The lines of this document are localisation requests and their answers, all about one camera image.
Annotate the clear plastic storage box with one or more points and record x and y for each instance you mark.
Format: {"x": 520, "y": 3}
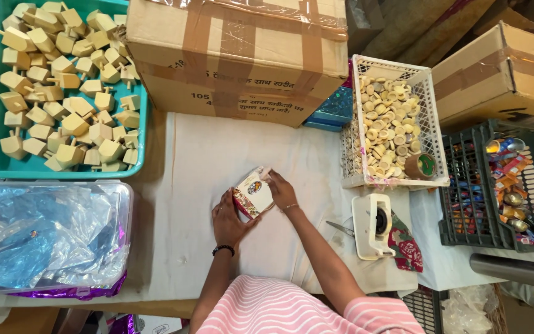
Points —
{"x": 49, "y": 236}

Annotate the grey metal pipe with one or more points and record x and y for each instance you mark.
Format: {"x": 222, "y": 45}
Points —
{"x": 515, "y": 270}

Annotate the large taped cardboard carton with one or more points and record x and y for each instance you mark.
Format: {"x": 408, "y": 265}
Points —
{"x": 237, "y": 60}

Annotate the white plastic mesh basket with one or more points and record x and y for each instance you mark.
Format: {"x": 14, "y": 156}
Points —
{"x": 390, "y": 123}

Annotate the pile of wooden spinning tops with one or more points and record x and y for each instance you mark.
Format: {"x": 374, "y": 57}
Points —
{"x": 65, "y": 88}

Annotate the person's left hand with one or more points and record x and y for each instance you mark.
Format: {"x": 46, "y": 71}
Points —
{"x": 226, "y": 223}

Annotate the clear plastic bag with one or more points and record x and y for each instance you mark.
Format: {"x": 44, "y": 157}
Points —
{"x": 468, "y": 308}

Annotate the thin metal bangle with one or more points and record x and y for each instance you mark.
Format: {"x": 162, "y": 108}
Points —
{"x": 290, "y": 207}

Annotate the white cloth table cover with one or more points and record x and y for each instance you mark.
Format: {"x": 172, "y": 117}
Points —
{"x": 257, "y": 213}

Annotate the pink striped shirt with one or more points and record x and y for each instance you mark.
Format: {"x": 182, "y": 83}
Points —
{"x": 304, "y": 308}

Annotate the floral printed cloth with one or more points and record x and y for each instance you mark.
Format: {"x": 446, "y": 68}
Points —
{"x": 405, "y": 246}

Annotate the dark green plastic crate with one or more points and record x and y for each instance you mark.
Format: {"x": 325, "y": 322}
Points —
{"x": 498, "y": 185}

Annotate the person's right fingers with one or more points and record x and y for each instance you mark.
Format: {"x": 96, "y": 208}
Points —
{"x": 269, "y": 178}

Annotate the metal scissors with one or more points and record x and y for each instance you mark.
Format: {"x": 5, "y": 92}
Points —
{"x": 340, "y": 227}

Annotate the white tape dispenser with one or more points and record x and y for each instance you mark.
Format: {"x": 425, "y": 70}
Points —
{"x": 372, "y": 226}

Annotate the teal plastic tray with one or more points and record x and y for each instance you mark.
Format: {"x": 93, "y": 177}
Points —
{"x": 53, "y": 88}

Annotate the person's right hand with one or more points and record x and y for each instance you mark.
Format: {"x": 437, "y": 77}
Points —
{"x": 281, "y": 190}

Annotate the small printed gift box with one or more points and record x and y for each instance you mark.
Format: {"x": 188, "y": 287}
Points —
{"x": 253, "y": 195}

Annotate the blue glittery boxes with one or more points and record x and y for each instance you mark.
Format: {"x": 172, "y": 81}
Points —
{"x": 332, "y": 109}

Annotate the heap of blue foil sheets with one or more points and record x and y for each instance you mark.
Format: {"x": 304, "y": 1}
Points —
{"x": 40, "y": 236}

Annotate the pile of small clay lamps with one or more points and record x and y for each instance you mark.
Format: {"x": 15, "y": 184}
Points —
{"x": 387, "y": 127}

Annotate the brown tape roll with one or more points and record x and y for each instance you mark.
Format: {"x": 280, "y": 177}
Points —
{"x": 420, "y": 165}

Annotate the heap of colourful small packets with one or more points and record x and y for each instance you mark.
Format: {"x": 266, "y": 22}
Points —
{"x": 510, "y": 185}

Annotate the brown cardboard sheets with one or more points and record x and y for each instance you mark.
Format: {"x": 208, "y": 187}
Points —
{"x": 424, "y": 28}

